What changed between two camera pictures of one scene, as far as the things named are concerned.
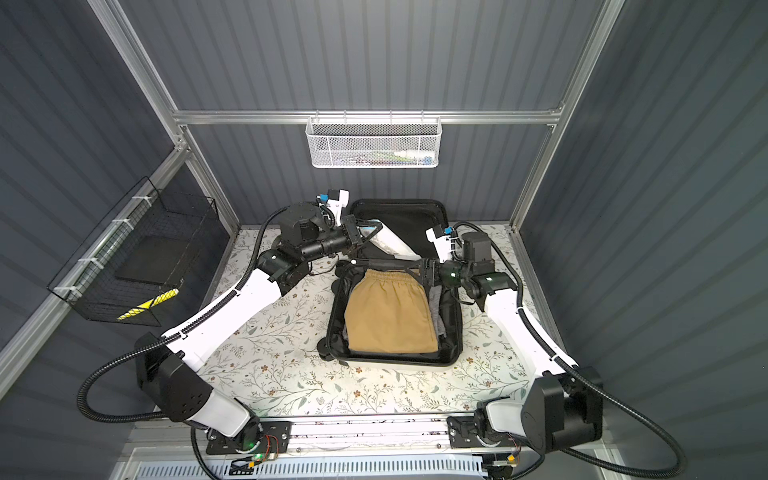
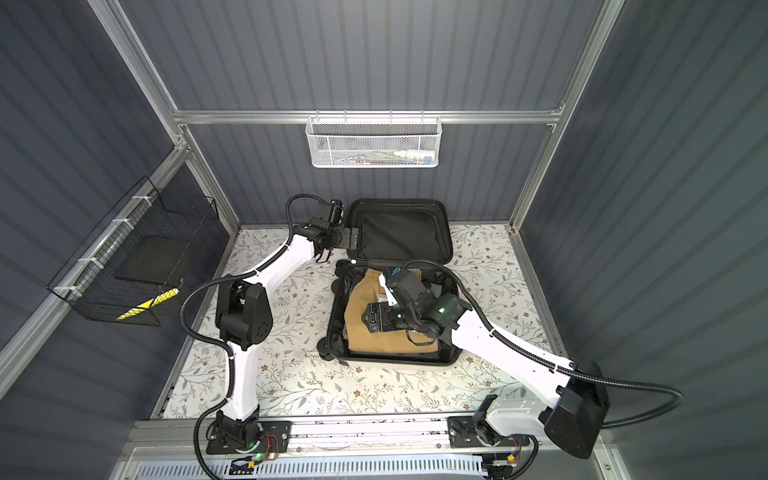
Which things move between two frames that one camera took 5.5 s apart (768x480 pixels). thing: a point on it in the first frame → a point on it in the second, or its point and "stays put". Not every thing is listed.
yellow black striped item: [155, 300] stays put
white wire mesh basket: [374, 141] stays put
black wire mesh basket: [143, 252] stays put
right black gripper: [434, 266] → [373, 316]
